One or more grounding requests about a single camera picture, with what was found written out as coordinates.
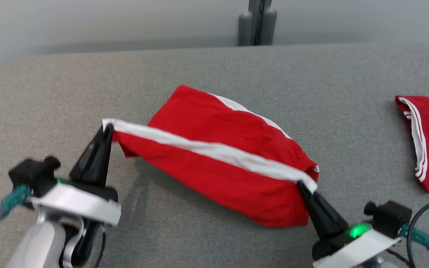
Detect teal left camera connector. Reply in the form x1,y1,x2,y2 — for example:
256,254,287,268
0,184,31,220

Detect teal camera connector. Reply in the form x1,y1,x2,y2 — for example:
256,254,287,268
400,223,429,254
0,184,31,220

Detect teal right camera connector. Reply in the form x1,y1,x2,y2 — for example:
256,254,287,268
400,223,429,254

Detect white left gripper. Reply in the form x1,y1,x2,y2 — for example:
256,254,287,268
28,124,122,227

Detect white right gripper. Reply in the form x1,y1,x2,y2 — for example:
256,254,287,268
296,181,402,268

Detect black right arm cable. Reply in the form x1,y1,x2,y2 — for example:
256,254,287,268
386,199,429,268

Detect grey double partition post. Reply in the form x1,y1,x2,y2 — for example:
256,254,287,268
236,0,278,47

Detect red shorts with white stripe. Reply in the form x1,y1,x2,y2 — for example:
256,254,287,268
102,84,320,229

